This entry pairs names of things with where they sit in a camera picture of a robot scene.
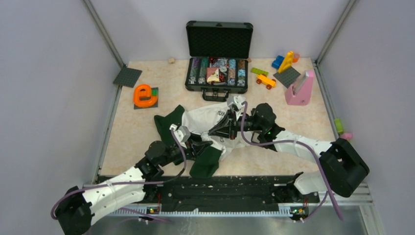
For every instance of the orange letter e toy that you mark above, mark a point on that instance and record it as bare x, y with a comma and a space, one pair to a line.
144, 96

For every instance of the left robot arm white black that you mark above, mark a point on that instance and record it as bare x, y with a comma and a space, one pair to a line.
80, 208

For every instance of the dark grey baseplate right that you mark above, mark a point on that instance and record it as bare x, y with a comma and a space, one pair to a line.
287, 77

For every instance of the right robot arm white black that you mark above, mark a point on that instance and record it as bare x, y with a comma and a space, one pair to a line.
341, 168

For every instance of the white and green garment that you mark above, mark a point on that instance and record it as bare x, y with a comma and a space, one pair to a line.
197, 121

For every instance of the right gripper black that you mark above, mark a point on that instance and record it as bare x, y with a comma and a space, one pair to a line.
225, 128

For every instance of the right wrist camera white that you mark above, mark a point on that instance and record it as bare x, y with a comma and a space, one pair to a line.
235, 102

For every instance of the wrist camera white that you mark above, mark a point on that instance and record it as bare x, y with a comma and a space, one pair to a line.
235, 102
181, 134

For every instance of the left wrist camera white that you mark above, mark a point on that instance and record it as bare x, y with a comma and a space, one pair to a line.
181, 134

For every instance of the green and pink bricks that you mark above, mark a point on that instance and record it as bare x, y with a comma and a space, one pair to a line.
342, 133

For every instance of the pink metronome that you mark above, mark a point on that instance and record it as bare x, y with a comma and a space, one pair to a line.
299, 92

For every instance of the dark grey baseplate left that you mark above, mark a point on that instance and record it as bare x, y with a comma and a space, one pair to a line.
127, 77

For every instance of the yellow orange toy car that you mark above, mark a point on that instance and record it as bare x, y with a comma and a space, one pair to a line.
263, 79

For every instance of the black poker chip case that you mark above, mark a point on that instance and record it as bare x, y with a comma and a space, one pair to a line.
218, 64

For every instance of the green flat brick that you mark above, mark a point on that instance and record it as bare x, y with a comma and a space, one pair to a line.
259, 71

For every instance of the blue toy brick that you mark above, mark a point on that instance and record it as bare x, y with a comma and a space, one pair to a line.
277, 62

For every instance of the dark grey baseplate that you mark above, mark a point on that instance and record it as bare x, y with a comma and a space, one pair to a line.
287, 77
127, 77

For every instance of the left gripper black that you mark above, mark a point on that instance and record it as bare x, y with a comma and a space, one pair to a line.
195, 141

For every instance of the yellow triangular toy brick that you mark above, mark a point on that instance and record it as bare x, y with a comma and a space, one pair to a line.
287, 62

